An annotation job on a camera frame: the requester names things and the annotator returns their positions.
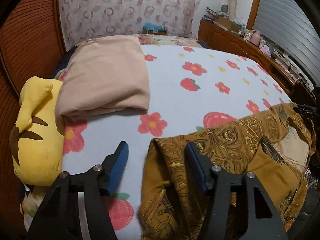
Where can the brown gold patterned garment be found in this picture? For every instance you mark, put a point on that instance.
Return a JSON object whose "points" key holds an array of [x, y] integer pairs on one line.
{"points": [[275, 144]]}

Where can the brown wooden louvered wardrobe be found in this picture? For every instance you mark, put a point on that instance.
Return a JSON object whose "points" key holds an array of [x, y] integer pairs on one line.
{"points": [[31, 45]]}

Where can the blue fluffy item on box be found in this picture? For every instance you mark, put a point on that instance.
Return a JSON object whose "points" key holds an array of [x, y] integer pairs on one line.
{"points": [[150, 29]]}

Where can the circle patterned lace curtain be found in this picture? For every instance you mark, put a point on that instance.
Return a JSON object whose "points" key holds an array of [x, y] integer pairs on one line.
{"points": [[86, 19]]}

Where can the floral rose bedspread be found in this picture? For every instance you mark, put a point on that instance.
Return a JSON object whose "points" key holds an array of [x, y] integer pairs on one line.
{"points": [[160, 40]]}

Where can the yellow plush toy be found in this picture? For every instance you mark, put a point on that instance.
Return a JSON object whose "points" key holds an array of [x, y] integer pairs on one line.
{"points": [[36, 143]]}

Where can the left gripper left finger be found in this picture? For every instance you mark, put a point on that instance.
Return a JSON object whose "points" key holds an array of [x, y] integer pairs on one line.
{"points": [[114, 166]]}

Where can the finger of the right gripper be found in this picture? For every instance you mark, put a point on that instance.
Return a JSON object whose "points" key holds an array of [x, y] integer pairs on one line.
{"points": [[305, 110]]}

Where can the white strawberry flower blanket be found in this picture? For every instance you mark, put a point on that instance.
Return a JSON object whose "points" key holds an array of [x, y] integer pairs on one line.
{"points": [[190, 89]]}

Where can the grey window blind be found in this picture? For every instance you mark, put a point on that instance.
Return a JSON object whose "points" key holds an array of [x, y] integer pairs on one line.
{"points": [[284, 22]]}

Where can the stack of folded papers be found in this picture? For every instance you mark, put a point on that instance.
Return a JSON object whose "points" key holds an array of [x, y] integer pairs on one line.
{"points": [[212, 15]]}

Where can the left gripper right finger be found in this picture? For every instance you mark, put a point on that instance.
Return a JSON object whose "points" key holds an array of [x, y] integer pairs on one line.
{"points": [[200, 166]]}

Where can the folded beige cloth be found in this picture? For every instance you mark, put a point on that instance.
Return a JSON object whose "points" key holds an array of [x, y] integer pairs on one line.
{"points": [[105, 75]]}

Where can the pink jug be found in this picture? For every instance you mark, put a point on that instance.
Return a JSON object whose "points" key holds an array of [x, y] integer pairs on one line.
{"points": [[255, 37]]}

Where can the cardboard box on cabinet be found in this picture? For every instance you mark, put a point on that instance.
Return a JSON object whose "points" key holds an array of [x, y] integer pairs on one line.
{"points": [[229, 25]]}

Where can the brown wooden sideboard cabinet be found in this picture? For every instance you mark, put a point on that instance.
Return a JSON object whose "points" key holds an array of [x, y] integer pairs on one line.
{"points": [[220, 39]]}

